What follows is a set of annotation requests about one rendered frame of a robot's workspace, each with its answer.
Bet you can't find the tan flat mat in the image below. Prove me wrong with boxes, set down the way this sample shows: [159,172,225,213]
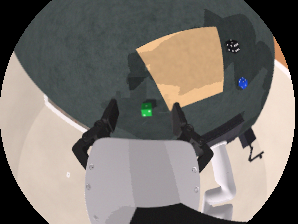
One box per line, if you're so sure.
[136,27,224,111]

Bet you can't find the green die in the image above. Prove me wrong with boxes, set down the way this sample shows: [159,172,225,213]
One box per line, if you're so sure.
[141,103,152,116]

